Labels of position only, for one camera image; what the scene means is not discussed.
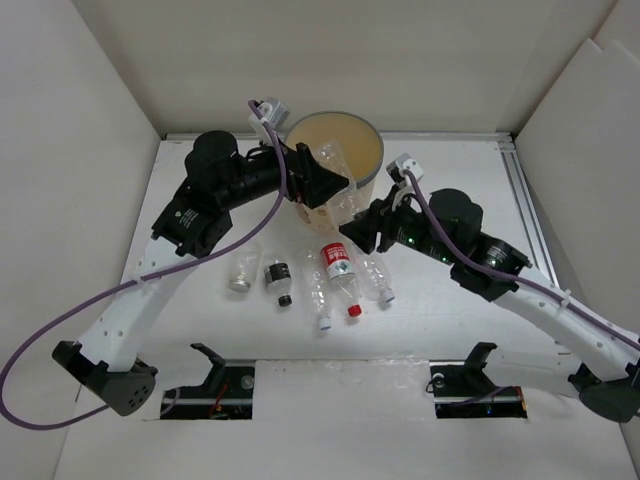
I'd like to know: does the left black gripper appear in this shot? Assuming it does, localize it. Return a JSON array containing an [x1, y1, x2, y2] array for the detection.
[[219, 128, 349, 212]]

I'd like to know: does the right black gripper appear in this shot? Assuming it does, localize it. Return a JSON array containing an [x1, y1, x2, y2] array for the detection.
[[338, 184, 458, 266]]

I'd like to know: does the clear bottle white cap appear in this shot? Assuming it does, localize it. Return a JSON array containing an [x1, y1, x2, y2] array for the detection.
[[315, 141, 368, 227], [301, 250, 332, 333], [362, 255, 396, 304]]

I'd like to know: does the red label bottle red cap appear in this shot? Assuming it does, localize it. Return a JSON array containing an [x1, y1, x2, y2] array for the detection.
[[320, 242, 362, 318]]

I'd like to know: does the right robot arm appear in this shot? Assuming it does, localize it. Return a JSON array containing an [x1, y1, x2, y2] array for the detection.
[[339, 189, 639, 423]]

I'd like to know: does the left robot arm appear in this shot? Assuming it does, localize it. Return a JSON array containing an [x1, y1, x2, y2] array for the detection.
[[52, 131, 349, 416]]

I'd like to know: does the beige bin with grey rim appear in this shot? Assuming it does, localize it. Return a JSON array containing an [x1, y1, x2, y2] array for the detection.
[[285, 111, 384, 235]]

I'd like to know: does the clear crumpled bottle white cap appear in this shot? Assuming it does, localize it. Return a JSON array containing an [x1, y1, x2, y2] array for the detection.
[[301, 250, 332, 333]]

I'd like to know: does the small bottle with black cap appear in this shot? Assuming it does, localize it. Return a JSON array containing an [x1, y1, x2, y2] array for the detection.
[[263, 253, 292, 308]]

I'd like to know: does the clear jar with silver lid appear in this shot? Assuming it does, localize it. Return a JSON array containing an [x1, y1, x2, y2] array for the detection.
[[228, 241, 262, 293]]

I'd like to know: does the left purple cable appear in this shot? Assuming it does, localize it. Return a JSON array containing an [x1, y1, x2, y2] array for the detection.
[[0, 99, 291, 431]]

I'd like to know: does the purple cable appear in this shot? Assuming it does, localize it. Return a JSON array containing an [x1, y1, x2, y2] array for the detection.
[[403, 168, 640, 351], [0, 99, 291, 431]]

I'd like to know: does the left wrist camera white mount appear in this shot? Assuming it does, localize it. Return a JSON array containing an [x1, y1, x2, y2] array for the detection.
[[248, 97, 290, 137]]

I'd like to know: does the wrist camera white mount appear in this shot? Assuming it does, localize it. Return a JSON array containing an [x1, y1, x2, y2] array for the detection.
[[386, 153, 424, 190], [248, 97, 290, 137]]

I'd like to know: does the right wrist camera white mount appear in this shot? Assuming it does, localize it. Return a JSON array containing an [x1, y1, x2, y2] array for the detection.
[[386, 153, 424, 190]]

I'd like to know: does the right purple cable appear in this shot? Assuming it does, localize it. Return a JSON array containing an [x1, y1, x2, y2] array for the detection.
[[403, 168, 640, 351]]

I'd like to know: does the aluminium rail frame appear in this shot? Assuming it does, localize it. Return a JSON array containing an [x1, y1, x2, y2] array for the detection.
[[147, 132, 556, 286]]

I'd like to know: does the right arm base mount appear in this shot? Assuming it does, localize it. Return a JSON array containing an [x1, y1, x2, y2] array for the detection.
[[425, 342, 528, 420]]

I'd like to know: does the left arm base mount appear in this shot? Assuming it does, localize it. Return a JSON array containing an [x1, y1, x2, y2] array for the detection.
[[159, 343, 256, 421]]

